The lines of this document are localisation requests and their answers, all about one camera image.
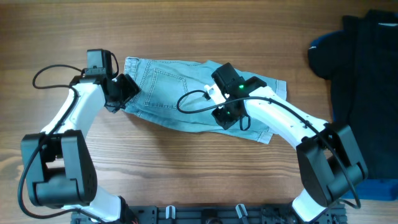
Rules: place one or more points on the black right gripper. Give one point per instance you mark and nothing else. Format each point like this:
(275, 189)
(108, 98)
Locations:
(224, 121)

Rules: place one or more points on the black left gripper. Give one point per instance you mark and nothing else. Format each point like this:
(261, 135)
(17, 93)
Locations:
(131, 89)

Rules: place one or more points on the light blue denim shorts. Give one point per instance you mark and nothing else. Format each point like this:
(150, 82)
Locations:
(171, 96)

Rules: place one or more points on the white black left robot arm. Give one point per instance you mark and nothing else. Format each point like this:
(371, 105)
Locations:
(59, 176)

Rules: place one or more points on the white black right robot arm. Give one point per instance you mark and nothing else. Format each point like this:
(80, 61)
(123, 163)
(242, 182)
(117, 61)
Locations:
(330, 161)

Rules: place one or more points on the dark navy shirt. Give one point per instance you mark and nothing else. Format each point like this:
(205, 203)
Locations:
(360, 93)

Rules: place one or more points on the blue cloth under pile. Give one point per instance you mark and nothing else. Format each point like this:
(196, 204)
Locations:
(370, 188)

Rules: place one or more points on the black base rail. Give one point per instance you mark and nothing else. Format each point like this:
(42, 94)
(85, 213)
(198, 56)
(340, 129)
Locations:
(265, 214)

